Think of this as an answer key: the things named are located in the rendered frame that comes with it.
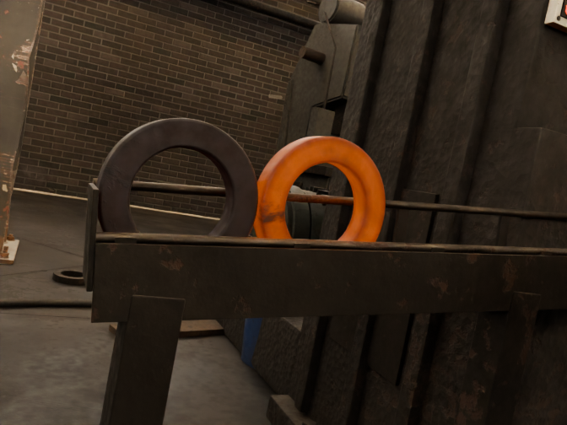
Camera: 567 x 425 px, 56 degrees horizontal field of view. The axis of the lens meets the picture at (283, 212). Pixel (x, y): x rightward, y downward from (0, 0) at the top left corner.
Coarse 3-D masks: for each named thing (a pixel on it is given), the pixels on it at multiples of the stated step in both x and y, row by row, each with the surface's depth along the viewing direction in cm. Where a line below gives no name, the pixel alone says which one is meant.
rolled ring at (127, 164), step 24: (168, 120) 59; (192, 120) 60; (120, 144) 57; (144, 144) 58; (168, 144) 59; (192, 144) 60; (216, 144) 61; (120, 168) 57; (240, 168) 63; (120, 192) 57; (240, 192) 63; (120, 216) 58; (240, 216) 64
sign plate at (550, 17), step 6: (552, 0) 95; (558, 0) 94; (564, 0) 94; (552, 6) 94; (558, 6) 94; (564, 6) 94; (552, 12) 94; (558, 12) 94; (564, 12) 94; (546, 18) 95; (552, 18) 94; (558, 18) 94; (564, 18) 95; (552, 24) 95; (558, 24) 95; (564, 24) 95; (564, 30) 97
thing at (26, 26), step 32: (0, 0) 266; (32, 0) 271; (0, 32) 268; (32, 32) 272; (0, 64) 269; (32, 64) 302; (0, 96) 271; (0, 128) 273; (0, 160) 275; (0, 192) 277; (0, 224) 279; (0, 256) 273
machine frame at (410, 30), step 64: (384, 0) 139; (448, 0) 119; (512, 0) 102; (384, 64) 139; (448, 64) 116; (512, 64) 99; (384, 128) 134; (448, 128) 113; (512, 128) 97; (448, 192) 106; (512, 192) 95; (320, 320) 144; (384, 320) 121; (448, 320) 104; (320, 384) 144; (384, 384) 119; (448, 384) 102
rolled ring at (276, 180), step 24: (288, 144) 67; (312, 144) 66; (336, 144) 67; (264, 168) 66; (288, 168) 65; (360, 168) 69; (264, 192) 64; (288, 192) 65; (360, 192) 71; (384, 192) 72; (264, 216) 64; (360, 216) 72; (360, 240) 71
